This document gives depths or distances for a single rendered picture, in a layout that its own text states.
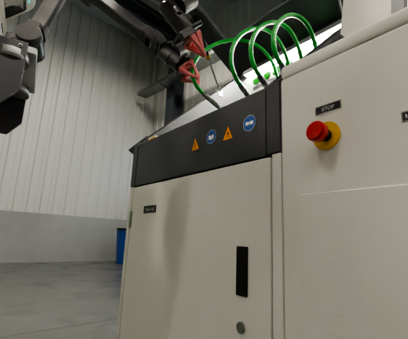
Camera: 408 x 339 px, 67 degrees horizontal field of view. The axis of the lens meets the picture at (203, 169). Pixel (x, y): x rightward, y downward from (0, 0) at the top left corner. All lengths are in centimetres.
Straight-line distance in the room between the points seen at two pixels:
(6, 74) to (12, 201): 656
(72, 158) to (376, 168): 746
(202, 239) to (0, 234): 661
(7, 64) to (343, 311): 83
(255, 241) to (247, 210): 7
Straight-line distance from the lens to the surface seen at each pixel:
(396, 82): 57
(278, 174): 63
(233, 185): 72
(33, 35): 123
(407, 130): 54
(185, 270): 85
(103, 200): 800
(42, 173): 754
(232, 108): 78
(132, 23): 136
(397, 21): 62
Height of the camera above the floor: 61
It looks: 13 degrees up
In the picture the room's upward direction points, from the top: 2 degrees clockwise
